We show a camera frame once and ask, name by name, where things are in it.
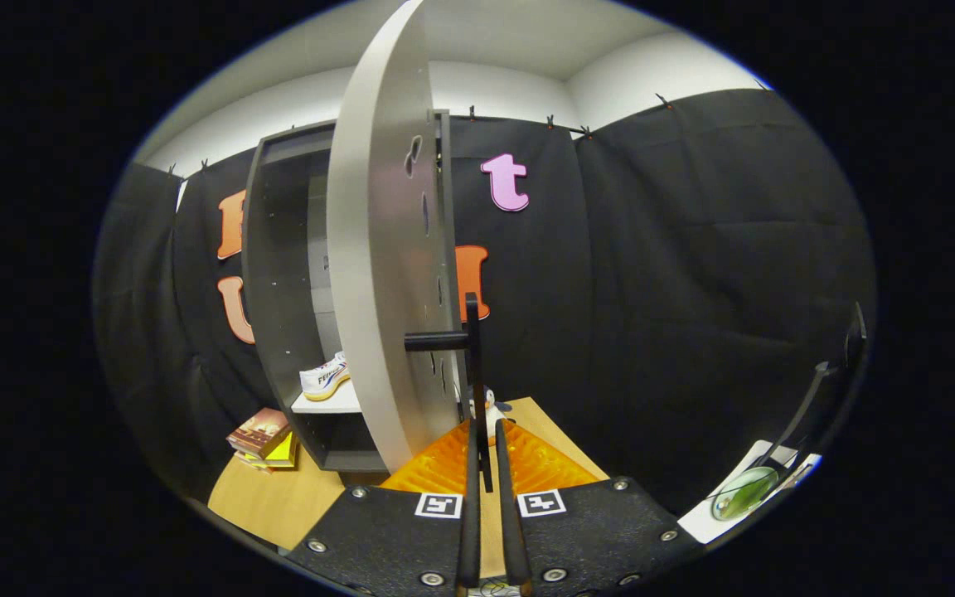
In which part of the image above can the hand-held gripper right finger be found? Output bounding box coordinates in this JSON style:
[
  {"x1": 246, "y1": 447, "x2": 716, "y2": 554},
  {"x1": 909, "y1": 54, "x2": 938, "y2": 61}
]
[{"x1": 492, "y1": 416, "x2": 705, "y2": 596}]

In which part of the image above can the dark grey shoe cabinet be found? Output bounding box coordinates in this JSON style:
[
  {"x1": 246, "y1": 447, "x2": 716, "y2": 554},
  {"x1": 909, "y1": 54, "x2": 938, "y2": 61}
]
[{"x1": 240, "y1": 109, "x2": 453, "y2": 475}]

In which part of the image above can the beige shoe cabinet door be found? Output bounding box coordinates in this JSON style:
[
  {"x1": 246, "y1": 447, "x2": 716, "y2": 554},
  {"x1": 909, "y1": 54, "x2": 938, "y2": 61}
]
[{"x1": 326, "y1": 0, "x2": 472, "y2": 475}]

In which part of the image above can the black door handle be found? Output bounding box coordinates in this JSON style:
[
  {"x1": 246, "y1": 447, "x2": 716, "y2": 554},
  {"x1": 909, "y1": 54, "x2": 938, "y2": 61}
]
[{"x1": 404, "y1": 291, "x2": 495, "y2": 495}]

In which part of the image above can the black backdrop cloth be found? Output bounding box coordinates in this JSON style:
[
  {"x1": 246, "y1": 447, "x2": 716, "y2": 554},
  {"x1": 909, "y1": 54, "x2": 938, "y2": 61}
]
[{"x1": 92, "y1": 87, "x2": 876, "y2": 519}]

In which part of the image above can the green round glass dish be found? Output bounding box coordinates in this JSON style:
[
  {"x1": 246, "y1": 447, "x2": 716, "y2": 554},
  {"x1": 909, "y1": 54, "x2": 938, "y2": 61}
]
[{"x1": 710, "y1": 466, "x2": 781, "y2": 522}]

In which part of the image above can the brown cover book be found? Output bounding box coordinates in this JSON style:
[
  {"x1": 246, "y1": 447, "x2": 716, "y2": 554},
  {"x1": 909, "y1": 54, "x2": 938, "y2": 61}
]
[{"x1": 226, "y1": 407, "x2": 292, "y2": 457}]

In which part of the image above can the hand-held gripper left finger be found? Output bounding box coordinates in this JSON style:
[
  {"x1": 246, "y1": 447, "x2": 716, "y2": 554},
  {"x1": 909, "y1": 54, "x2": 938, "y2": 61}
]
[{"x1": 285, "y1": 417, "x2": 484, "y2": 595}]

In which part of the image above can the yellow book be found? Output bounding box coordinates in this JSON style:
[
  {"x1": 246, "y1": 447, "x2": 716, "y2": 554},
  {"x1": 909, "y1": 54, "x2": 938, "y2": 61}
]
[{"x1": 262, "y1": 431, "x2": 300, "y2": 469}]

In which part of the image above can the white striped canvas shoe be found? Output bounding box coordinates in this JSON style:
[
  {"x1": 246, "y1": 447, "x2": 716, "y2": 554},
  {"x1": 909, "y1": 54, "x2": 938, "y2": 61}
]
[{"x1": 299, "y1": 352, "x2": 352, "y2": 402}]

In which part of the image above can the plush penguin toy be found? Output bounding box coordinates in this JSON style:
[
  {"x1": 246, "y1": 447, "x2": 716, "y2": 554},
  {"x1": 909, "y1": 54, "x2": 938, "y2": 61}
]
[{"x1": 468, "y1": 386, "x2": 514, "y2": 449}]

